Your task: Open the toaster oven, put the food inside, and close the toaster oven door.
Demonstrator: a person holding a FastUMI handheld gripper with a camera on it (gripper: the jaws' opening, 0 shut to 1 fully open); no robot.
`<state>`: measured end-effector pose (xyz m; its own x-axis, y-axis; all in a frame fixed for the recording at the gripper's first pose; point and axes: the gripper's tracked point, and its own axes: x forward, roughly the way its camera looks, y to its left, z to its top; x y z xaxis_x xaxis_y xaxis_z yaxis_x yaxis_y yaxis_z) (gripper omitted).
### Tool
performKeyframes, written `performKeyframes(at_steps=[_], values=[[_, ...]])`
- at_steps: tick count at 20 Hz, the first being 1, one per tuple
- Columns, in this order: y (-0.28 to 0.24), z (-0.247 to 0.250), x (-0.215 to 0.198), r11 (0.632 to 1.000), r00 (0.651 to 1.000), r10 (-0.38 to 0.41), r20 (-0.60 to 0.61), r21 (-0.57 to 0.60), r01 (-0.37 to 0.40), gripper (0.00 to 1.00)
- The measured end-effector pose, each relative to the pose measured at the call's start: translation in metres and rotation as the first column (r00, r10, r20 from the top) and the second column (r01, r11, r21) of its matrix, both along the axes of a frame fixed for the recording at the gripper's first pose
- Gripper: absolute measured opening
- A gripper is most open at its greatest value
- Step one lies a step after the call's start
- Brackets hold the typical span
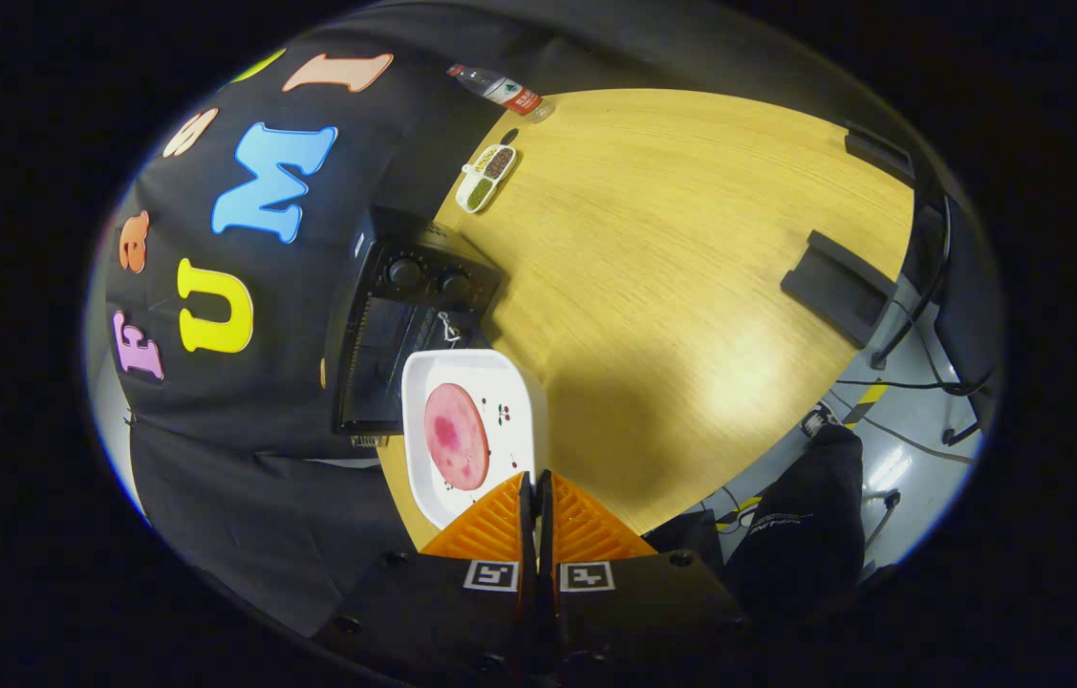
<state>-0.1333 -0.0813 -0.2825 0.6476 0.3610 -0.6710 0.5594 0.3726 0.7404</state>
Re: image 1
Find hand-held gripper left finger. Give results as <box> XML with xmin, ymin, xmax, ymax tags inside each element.
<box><xmin>313</xmin><ymin>470</ymin><xmax>539</xmax><ymax>688</ymax></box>

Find black toaster oven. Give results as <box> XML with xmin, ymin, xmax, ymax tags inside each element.
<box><xmin>326</xmin><ymin>204</ymin><xmax>504</xmax><ymax>448</ymax></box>

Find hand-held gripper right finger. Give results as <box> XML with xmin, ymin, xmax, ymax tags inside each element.
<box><xmin>538</xmin><ymin>468</ymin><xmax>751</xmax><ymax>688</ymax></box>

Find black and white shoe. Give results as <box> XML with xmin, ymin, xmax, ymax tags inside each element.
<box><xmin>800</xmin><ymin>401</ymin><xmax>847</xmax><ymax>441</ymax></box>

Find black floor cable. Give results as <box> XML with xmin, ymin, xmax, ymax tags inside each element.
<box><xmin>834</xmin><ymin>375</ymin><xmax>990</xmax><ymax>398</ymax></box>

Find dark trouser leg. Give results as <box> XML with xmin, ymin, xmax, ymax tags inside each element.
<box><xmin>727</xmin><ymin>425</ymin><xmax>866</xmax><ymax>622</ymax></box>

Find pink meat slice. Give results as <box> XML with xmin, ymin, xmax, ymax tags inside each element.
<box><xmin>423</xmin><ymin>383</ymin><xmax>491</xmax><ymax>491</ymax></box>

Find white divided bean dish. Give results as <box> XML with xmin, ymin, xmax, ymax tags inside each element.
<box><xmin>455</xmin><ymin>143</ymin><xmax>519</xmax><ymax>214</ymax></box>

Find black table edge bracket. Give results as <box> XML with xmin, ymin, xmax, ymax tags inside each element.
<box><xmin>781</xmin><ymin>229</ymin><xmax>898</xmax><ymax>350</ymax></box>
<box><xmin>844</xmin><ymin>129</ymin><xmax>917</xmax><ymax>188</ymax></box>

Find black metal table leg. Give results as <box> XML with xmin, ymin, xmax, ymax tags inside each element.
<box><xmin>871</xmin><ymin>191</ymin><xmax>952</xmax><ymax>371</ymax></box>

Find white square plate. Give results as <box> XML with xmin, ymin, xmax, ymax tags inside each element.
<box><xmin>401</xmin><ymin>349</ymin><xmax>549</xmax><ymax>532</ymax></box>

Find clear bottle red label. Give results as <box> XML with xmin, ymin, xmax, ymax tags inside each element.
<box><xmin>447</xmin><ymin>63</ymin><xmax>556</xmax><ymax>123</ymax></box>

